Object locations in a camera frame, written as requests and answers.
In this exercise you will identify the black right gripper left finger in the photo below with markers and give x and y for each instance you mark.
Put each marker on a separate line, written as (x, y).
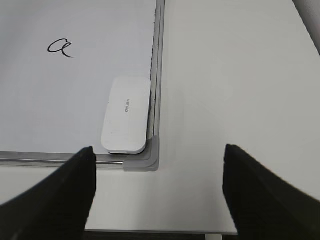
(58, 207)

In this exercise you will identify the white whiteboard eraser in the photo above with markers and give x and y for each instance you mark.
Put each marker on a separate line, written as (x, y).
(125, 124)

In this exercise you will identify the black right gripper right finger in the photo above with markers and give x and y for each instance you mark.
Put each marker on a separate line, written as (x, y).
(262, 205)

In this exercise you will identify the white framed whiteboard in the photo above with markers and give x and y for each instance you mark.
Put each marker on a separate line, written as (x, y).
(58, 61)

